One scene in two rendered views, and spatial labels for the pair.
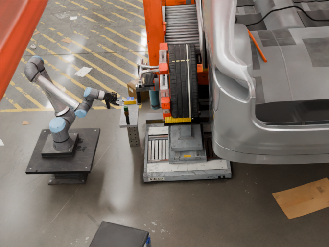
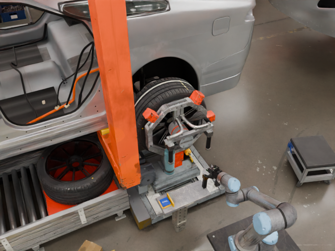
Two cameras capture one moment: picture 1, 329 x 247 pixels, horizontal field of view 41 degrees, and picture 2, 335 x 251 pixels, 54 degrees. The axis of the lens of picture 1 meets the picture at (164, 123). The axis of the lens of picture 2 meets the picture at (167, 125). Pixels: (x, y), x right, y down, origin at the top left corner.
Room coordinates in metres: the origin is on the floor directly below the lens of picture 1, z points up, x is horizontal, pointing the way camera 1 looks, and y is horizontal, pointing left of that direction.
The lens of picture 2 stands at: (4.41, 1.68, 2.74)
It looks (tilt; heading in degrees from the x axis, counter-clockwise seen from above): 43 degrees down; 241
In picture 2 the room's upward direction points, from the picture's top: straight up
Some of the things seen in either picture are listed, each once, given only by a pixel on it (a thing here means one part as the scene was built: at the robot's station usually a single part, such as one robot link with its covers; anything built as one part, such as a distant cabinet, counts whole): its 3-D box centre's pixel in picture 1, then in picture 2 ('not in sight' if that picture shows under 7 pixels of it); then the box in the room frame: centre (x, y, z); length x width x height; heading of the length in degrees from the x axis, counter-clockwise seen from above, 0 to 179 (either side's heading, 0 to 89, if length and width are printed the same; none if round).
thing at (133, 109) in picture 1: (129, 112); (183, 196); (3.50, 0.33, 0.44); 0.43 x 0.17 x 0.03; 177
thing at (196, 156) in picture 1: (186, 142); (170, 168); (3.32, -0.20, 0.13); 0.50 x 0.36 x 0.10; 177
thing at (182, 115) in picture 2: (149, 72); (195, 117); (3.27, 0.09, 1.03); 0.19 x 0.18 x 0.11; 87
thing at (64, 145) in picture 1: (61, 140); not in sight; (3.20, 0.98, 0.40); 0.19 x 0.19 x 0.10
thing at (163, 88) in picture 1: (164, 82); (176, 128); (3.36, -0.04, 0.85); 0.54 x 0.07 x 0.54; 177
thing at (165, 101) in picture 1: (165, 103); (208, 116); (3.05, -0.02, 0.85); 0.09 x 0.08 x 0.07; 177
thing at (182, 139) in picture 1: (185, 126); (167, 157); (3.35, -0.21, 0.32); 0.40 x 0.30 x 0.28; 177
